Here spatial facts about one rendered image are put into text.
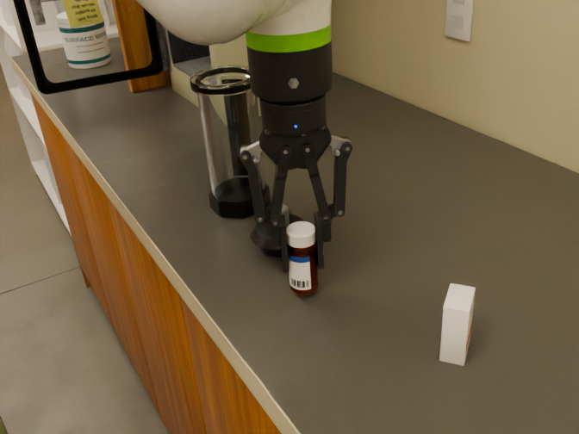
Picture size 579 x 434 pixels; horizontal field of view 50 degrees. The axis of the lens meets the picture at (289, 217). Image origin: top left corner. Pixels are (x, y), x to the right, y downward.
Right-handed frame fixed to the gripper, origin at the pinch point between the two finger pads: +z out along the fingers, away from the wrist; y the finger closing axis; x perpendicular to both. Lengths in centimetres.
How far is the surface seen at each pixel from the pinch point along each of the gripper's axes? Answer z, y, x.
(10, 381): 102, 96, -89
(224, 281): 7.7, 11.0, -4.0
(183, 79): 3, 23, -82
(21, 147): 102, 156, -294
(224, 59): -7, 11, -63
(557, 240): 7.6, -37.7, -6.6
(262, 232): 4.1, 5.2, -10.1
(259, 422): 24.1, 7.7, 7.2
